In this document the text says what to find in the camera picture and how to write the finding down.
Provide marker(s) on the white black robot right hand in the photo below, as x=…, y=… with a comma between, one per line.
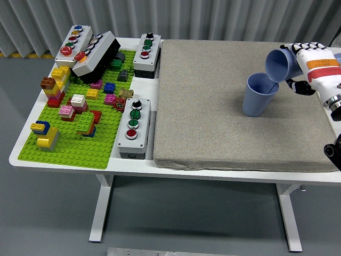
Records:
x=319, y=72

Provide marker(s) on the blue ribbed plastic cup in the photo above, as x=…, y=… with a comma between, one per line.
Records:
x=278, y=65
x=255, y=104

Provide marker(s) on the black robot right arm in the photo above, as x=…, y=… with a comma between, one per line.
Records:
x=330, y=150

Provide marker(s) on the blue plate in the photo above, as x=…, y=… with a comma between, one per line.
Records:
x=337, y=58

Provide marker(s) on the grey-brown cushion mat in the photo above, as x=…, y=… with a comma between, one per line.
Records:
x=207, y=106

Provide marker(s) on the grey pleated curtain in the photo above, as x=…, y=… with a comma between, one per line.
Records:
x=186, y=18

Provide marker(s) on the white table leg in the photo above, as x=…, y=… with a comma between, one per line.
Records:
x=100, y=213
x=290, y=218

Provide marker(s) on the four-button grey control box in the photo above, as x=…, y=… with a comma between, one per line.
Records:
x=142, y=62
x=131, y=142

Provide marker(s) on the brass valve with red wheel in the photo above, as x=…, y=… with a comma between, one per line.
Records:
x=125, y=93

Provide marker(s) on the grey sloped toy brick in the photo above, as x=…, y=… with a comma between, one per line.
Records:
x=123, y=76

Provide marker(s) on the dark grey curved piece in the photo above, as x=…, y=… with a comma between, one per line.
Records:
x=120, y=56

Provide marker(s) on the green toy brick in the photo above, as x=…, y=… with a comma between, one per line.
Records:
x=116, y=64

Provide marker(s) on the blue toy brick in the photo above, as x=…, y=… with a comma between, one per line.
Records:
x=109, y=87

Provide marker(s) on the magenta toy brick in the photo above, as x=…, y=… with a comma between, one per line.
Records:
x=97, y=84
x=109, y=98

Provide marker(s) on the red toy brick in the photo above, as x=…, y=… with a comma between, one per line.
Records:
x=98, y=116

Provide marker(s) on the five-button box with black base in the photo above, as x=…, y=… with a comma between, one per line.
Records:
x=92, y=60

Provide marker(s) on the yellow toy brick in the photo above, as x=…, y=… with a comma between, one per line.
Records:
x=92, y=94

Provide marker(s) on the green brick stack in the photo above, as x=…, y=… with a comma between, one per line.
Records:
x=85, y=121

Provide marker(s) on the five-button grey control box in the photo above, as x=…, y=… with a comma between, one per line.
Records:
x=65, y=57

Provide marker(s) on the pink white red brick stack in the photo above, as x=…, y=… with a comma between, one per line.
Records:
x=66, y=110

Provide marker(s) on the green studded baseplate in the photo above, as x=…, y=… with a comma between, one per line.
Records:
x=74, y=152

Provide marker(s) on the yellow white brick stack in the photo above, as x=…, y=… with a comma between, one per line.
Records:
x=60, y=72

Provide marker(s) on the brown yellow red brick tower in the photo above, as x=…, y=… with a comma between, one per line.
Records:
x=49, y=84

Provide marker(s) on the yellow grey brick stack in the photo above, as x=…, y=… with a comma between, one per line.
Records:
x=48, y=140

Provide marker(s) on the blue yellow brick stack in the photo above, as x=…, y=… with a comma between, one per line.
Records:
x=37, y=127

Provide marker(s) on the yellow black floor tape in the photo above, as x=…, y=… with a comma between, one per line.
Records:
x=26, y=55

